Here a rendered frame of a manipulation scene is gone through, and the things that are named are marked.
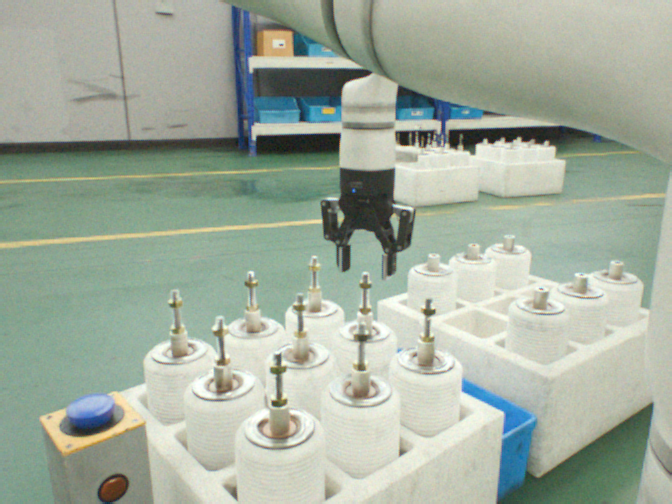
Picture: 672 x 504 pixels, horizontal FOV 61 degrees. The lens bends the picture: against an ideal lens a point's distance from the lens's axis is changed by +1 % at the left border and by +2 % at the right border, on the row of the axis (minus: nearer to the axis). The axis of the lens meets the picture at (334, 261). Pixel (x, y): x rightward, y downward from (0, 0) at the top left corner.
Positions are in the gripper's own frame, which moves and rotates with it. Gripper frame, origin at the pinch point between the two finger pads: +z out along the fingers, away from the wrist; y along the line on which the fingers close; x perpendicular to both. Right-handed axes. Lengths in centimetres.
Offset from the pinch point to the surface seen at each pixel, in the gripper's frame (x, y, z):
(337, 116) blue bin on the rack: 374, -228, 4
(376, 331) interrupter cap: 1.1, 1.4, 10.3
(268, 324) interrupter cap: -5.5, -13.6, 10.1
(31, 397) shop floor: -13, -68, 35
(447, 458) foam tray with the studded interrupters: -10.3, 17.1, 19.0
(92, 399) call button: -40.5, -6.3, 2.5
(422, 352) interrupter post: -4.8, 11.1, 8.7
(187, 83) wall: 330, -361, -23
